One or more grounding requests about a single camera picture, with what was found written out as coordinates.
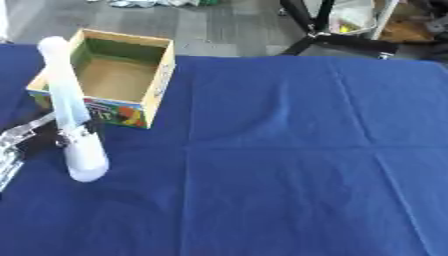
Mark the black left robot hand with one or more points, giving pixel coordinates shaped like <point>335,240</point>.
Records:
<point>41,138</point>

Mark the tall white plastic bottle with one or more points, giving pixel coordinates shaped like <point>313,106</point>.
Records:
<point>70,110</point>

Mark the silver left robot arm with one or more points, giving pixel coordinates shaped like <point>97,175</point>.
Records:
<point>9,150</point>

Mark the open cardboard box green inside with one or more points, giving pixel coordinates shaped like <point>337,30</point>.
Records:
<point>119,78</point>

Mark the white cloth pile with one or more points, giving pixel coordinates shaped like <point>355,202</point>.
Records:
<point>154,3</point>

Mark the black tripod stand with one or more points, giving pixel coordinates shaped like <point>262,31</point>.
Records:
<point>329,35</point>

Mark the white frame with bag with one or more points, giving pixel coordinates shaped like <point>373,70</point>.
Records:
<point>359,16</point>

